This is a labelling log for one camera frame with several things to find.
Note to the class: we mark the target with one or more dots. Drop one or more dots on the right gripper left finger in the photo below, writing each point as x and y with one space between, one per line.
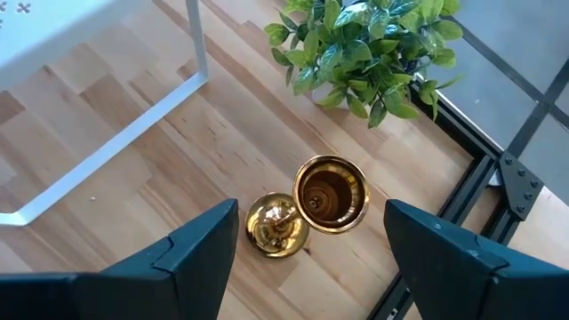
186 275

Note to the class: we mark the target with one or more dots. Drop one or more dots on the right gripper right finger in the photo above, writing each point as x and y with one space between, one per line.
467 280

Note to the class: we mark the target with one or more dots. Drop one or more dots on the gold candlestick holder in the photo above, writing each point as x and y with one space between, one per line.
273 231

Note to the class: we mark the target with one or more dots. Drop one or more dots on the green artificial plant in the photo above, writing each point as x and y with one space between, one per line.
364 49

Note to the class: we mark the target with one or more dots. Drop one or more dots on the white perforated shelf riser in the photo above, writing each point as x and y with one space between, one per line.
44 26

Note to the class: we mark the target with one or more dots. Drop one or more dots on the black aluminium table frame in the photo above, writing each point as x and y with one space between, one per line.
519 186

